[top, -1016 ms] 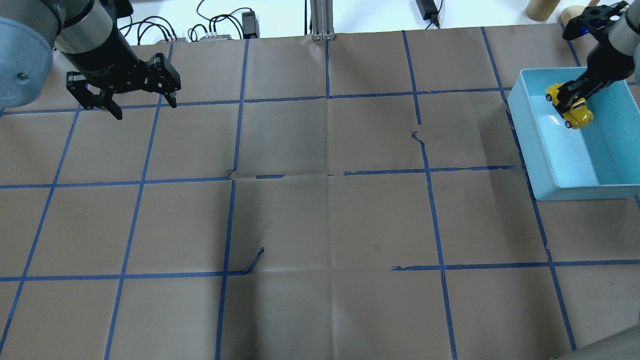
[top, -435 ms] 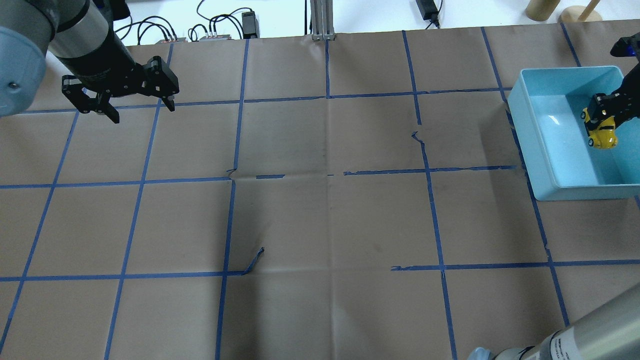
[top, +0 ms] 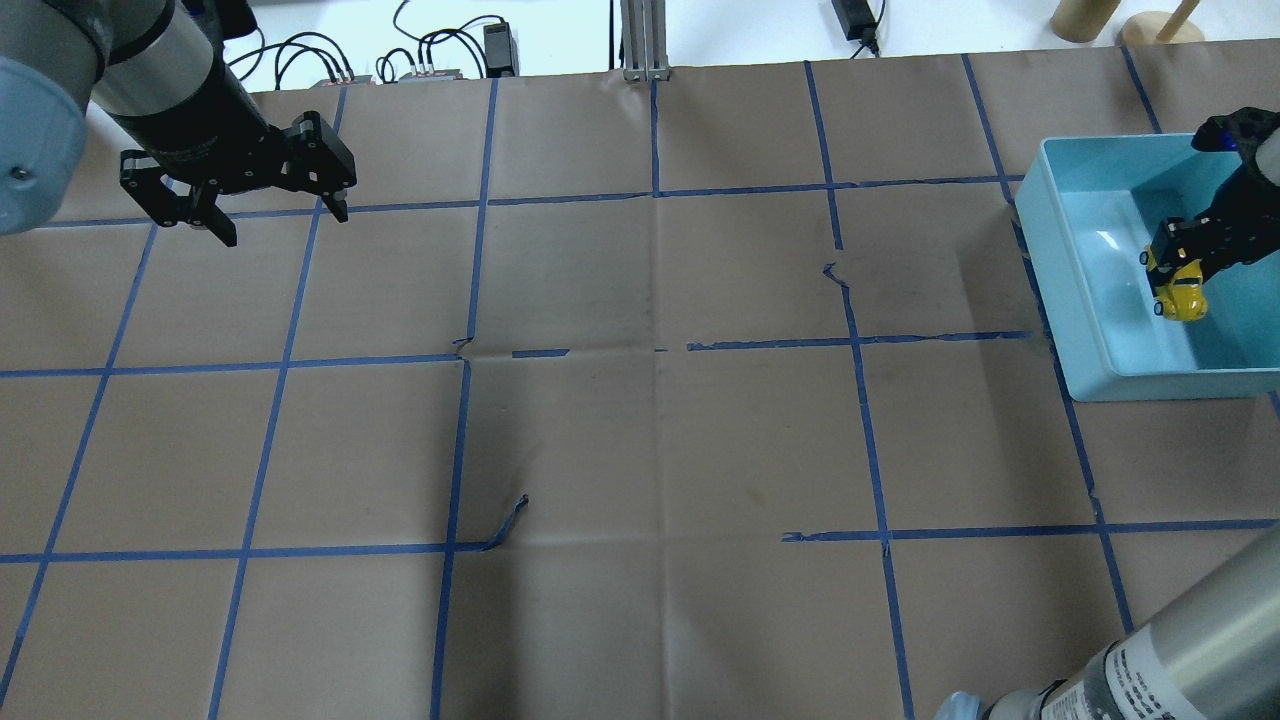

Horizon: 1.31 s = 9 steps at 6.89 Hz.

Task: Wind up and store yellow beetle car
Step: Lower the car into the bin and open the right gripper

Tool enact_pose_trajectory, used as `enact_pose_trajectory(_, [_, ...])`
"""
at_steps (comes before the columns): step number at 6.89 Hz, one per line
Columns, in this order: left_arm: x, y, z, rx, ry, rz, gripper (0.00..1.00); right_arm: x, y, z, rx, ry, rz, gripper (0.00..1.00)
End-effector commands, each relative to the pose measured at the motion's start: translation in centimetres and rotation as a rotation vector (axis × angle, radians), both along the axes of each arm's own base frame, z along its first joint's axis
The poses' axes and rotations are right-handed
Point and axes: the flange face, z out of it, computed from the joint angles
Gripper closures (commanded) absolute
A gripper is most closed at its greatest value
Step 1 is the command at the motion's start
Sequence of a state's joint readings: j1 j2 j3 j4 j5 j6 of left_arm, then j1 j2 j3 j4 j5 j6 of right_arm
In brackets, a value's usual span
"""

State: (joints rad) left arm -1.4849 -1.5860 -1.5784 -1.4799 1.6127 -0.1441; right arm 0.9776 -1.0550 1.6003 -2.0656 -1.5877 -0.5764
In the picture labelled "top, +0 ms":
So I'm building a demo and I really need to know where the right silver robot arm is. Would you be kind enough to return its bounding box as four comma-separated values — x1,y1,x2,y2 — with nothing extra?
938,143,1277,719

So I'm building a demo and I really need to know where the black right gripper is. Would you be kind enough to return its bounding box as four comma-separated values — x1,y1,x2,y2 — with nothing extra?
1151,167,1279,275

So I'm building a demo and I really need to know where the light blue plastic bin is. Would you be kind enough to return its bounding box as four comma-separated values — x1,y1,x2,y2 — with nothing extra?
1011,131,1280,404

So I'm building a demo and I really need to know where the wooden cylinder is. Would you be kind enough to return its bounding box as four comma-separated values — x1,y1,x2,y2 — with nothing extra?
1050,0,1121,44

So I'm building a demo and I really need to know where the black power brick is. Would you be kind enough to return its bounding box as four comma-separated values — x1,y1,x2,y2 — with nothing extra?
831,0,881,44

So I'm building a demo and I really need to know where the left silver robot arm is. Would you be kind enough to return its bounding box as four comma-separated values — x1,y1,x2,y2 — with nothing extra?
1,1,357,247

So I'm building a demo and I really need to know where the wooden stand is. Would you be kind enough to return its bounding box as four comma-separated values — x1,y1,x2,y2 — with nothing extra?
1117,0,1206,47

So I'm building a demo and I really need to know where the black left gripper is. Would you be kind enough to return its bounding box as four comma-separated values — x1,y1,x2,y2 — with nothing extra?
120,111,358,249

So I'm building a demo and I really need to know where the yellow beetle toy car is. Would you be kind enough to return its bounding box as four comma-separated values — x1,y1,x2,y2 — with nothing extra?
1140,245,1210,323

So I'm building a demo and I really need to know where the black power adapter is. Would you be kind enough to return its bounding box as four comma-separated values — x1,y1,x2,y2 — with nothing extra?
483,20,518,78

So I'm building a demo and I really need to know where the aluminium frame post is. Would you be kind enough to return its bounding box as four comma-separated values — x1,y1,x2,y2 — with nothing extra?
620,0,671,83

